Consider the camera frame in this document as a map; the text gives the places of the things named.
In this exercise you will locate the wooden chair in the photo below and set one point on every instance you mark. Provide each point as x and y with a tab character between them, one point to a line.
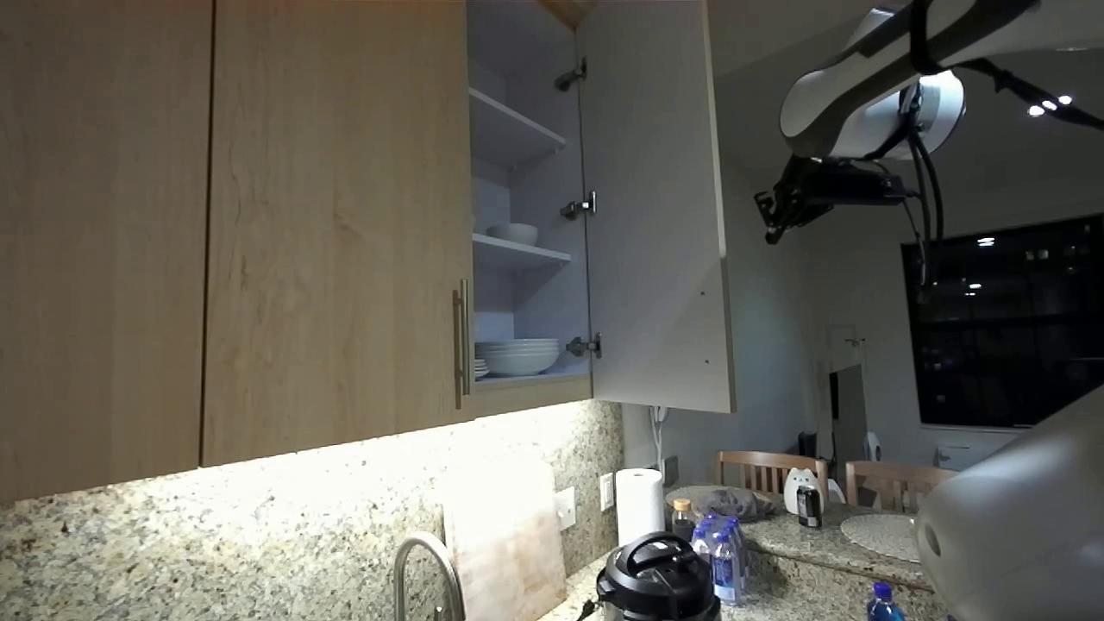
891	485
768	472

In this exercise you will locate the white bowl on shelf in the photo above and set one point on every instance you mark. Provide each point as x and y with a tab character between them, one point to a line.
519	358

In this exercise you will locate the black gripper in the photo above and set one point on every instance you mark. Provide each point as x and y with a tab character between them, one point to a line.
783	208

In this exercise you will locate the wooden cabinet door with handle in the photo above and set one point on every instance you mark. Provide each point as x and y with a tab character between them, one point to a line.
655	239

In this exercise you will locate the open cabinet with shelves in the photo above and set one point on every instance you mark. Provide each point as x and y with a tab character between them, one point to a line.
529	196

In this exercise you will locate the white kettle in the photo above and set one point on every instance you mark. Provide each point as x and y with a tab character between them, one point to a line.
803	494

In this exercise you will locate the far left wooden cabinet door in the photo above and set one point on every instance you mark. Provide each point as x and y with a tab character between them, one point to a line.
103	113

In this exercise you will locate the dark window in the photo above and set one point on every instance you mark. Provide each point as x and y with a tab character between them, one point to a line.
1004	326

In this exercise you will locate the wooden cutting board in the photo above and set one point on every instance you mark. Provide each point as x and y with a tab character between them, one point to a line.
506	539

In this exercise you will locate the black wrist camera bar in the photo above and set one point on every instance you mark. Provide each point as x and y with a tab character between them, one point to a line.
840	182

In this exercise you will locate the white wall outlet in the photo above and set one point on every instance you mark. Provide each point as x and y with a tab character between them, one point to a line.
606	490

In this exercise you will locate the white paper towel roll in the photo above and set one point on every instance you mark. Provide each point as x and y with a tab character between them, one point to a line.
640	501

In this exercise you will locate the blue cap bottle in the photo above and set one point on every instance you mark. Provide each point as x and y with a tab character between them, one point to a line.
881	604

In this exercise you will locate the stack of white plates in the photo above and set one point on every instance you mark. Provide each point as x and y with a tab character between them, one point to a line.
490	334

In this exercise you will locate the black pressure cooker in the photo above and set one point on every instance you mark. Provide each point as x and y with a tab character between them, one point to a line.
653	578

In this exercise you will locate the chrome kitchen faucet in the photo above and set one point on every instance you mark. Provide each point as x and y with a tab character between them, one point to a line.
440	578

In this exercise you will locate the wooden upper cabinet door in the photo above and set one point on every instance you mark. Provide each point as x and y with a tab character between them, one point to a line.
339	224

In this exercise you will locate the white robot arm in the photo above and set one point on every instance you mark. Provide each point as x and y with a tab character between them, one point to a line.
894	96

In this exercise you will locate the blue water bottle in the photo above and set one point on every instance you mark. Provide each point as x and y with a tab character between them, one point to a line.
720	545

